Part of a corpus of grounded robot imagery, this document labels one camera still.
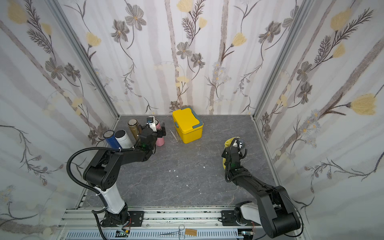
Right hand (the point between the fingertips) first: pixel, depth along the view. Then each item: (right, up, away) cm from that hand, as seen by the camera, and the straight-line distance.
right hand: (233, 145), depth 88 cm
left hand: (-46, +14, +5) cm, 49 cm away
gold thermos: (-59, +12, -1) cm, 60 cm away
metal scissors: (-29, -42, -17) cm, 54 cm away
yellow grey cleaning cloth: (-3, +1, +1) cm, 3 cm away
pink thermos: (-46, +1, +11) cm, 47 cm away
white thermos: (-63, +4, -5) cm, 63 cm away
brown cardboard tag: (-24, -41, -16) cm, 50 cm away
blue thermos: (-70, +6, -6) cm, 71 cm away
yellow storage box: (-27, +12, +8) cm, 31 cm away
